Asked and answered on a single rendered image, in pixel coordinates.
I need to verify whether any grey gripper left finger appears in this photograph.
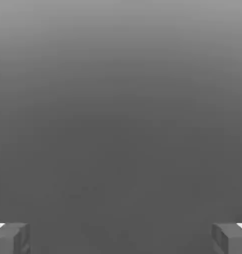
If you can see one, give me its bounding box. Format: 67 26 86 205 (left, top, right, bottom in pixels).
0 222 31 254

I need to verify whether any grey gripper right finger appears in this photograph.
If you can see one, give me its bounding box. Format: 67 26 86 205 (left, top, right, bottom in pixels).
211 222 242 254

